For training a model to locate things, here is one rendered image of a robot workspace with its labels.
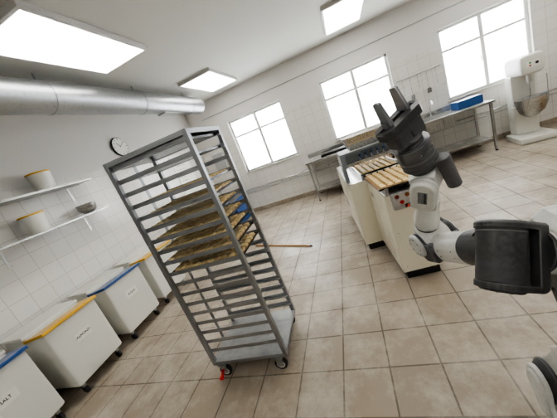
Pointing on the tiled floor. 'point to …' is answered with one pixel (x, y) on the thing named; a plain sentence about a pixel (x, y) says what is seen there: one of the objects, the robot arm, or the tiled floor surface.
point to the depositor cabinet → (361, 208)
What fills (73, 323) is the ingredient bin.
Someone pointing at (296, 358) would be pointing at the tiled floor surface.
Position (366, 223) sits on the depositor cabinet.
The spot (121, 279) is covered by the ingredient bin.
